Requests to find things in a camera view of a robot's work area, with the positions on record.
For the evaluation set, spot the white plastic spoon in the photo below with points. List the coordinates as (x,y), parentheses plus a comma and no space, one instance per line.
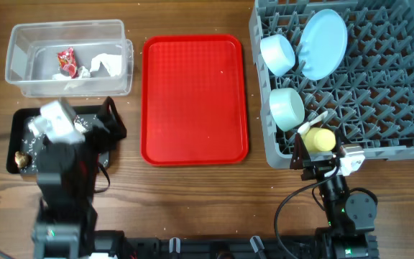
(305,127)

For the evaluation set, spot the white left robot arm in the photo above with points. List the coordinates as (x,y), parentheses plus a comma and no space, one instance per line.
(67,167)

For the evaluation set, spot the brown food scrap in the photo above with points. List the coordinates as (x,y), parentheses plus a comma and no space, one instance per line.
(22,159)

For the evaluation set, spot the light blue plate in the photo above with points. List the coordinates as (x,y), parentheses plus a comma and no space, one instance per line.
(324,43)

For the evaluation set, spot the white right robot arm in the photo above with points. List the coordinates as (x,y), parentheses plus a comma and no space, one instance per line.
(350,212)

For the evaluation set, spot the grey dishwasher rack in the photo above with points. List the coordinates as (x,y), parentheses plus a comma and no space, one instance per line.
(369,97)

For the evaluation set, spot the yellow plastic cup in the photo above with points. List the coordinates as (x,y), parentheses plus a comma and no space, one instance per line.
(319,140)

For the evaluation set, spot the black food waste tray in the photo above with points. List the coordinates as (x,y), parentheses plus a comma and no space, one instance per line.
(17,127)

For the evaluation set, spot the red snack wrapper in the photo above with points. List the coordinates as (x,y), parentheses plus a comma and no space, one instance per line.
(68,62)

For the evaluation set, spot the red plastic tray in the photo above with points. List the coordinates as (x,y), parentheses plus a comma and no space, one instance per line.
(194,110)

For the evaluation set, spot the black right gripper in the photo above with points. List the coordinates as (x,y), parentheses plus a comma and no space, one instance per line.
(301,160)

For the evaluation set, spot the white napkin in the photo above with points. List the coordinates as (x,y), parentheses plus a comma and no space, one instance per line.
(112,64)

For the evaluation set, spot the clear plastic bin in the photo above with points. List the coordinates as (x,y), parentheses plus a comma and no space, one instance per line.
(32,57)

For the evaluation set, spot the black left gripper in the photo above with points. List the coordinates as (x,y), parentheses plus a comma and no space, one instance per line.
(104,137)

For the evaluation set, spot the mint green bowl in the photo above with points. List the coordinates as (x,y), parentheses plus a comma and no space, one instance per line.
(286,107)

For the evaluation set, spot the light blue bowl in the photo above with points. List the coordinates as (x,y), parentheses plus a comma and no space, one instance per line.
(278,54)

